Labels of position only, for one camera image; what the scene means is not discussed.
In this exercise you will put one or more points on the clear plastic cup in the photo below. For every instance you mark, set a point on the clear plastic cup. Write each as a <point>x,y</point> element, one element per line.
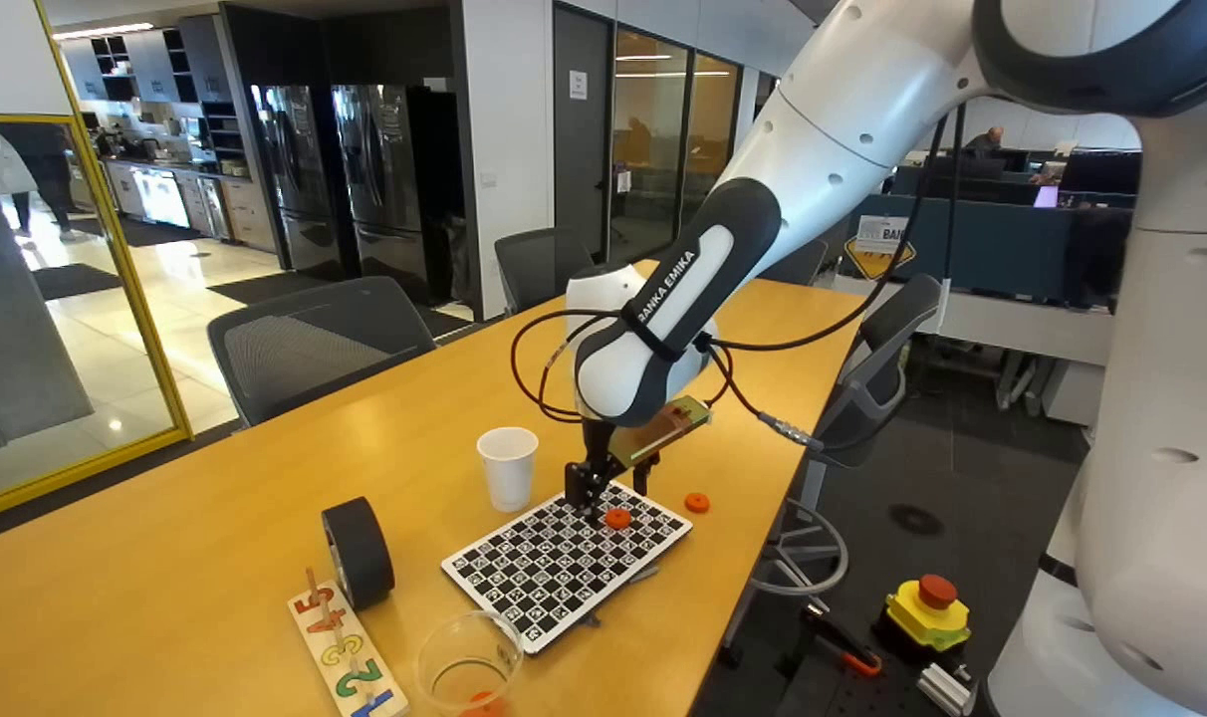
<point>465,659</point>

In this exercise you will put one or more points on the wooden number puzzle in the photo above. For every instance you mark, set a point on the wooden number puzzle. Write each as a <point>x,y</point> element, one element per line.
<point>343,659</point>

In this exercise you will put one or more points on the yellow-green wrist camera board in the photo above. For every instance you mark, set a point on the yellow-green wrist camera board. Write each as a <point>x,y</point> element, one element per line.
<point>662,433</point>

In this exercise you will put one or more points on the white wall notice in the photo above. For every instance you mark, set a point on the white wall notice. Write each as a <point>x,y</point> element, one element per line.
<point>578,86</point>

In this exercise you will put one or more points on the glass door refrigerator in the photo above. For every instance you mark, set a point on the glass door refrigerator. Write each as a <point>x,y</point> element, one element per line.
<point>294,171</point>
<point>382,182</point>

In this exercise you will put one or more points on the gray mesh office chair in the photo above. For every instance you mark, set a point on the gray mesh office chair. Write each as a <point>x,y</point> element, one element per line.
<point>318,340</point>
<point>528,264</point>

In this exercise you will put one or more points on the yellow red emergency stop button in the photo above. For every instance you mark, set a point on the yellow red emergency stop button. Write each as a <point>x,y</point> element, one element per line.
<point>929,617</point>

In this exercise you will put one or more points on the white paper cup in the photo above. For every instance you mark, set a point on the white paper cup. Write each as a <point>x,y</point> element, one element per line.
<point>508,470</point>

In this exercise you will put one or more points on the small white yellow sign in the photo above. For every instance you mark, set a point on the small white yellow sign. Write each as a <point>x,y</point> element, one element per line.
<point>882,240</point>

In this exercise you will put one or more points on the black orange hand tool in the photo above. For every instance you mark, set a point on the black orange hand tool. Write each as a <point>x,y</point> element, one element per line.
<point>845,652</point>

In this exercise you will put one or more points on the black tape roll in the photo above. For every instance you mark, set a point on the black tape roll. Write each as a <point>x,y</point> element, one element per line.
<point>353,556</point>

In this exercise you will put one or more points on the small silver metal box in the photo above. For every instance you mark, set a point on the small silver metal box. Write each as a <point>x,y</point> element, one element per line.
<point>947,685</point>

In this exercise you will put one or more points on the black white checkered marker board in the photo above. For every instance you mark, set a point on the black white checkered marker board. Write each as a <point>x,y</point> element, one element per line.
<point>549,572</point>

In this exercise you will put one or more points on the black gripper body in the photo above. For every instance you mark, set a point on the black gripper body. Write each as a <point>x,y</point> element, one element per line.
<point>602,444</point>

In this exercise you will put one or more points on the teal office divider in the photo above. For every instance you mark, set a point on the teal office divider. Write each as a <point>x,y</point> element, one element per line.
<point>1015,246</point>

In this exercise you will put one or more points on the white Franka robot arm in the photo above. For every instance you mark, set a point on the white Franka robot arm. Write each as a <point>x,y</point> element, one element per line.
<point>841,120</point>

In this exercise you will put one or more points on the yellow framed glass partition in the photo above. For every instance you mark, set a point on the yellow framed glass partition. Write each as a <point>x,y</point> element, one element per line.
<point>46,333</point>

